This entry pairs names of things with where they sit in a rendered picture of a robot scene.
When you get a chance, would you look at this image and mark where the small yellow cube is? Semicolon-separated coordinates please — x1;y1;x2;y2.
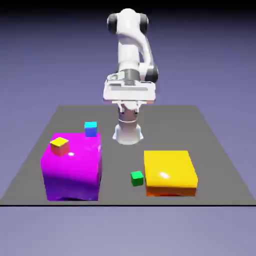
49;136;70;157

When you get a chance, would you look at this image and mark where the small green cube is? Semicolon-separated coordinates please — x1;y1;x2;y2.
130;170;145;187

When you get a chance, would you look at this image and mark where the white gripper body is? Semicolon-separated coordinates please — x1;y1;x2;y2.
102;79;157;106

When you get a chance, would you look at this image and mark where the large magenta box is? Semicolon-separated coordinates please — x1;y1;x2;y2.
40;132;103;202

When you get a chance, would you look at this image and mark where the large yellow box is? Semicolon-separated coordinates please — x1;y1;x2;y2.
143;150;199;198

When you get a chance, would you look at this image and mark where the small blue cube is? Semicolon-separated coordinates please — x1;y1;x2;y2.
84;121;98;138

